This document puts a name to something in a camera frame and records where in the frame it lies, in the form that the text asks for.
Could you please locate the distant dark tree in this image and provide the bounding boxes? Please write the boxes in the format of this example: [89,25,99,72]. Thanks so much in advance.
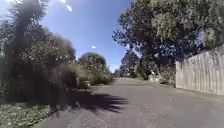
[118,50,141,79]

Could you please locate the grey asphalt road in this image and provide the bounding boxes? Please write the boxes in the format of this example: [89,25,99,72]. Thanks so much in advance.
[33,77,224,128]

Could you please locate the large dark trees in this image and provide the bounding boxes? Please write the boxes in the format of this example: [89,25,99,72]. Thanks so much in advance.
[112,0,224,86]

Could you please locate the row of bushes and trees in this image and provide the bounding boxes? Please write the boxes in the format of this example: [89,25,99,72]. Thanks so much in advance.
[0,0,114,104]

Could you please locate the pale wooden fence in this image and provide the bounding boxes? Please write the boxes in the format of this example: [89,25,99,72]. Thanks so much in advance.
[175,45,224,97]

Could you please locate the grass verge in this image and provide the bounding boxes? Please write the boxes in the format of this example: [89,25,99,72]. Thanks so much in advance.
[0,99,56,128]

